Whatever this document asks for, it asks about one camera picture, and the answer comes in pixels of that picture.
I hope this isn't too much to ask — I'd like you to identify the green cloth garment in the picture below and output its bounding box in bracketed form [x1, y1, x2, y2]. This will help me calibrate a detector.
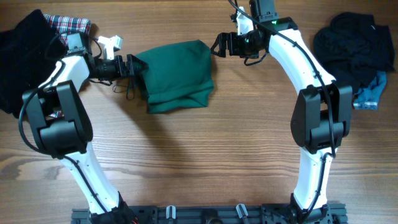
[125, 40, 215, 114]

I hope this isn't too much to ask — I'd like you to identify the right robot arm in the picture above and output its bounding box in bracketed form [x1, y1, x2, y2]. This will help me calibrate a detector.
[210, 1, 353, 223]

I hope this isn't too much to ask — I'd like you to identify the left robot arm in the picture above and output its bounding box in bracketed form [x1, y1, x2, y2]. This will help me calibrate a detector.
[19, 31, 148, 223]

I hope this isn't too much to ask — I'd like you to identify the red plaid shirt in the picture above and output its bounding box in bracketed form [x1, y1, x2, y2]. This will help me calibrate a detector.
[44, 14, 91, 46]

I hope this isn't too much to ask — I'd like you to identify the black folded garment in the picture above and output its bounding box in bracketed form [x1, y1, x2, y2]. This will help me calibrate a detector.
[1, 9, 67, 118]

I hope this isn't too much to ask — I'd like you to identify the black crumpled garment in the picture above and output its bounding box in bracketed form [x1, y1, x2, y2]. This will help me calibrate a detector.
[313, 12, 395, 94]

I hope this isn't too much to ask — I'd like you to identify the blue denim garment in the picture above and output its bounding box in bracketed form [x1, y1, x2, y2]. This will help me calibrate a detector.
[353, 71, 387, 110]

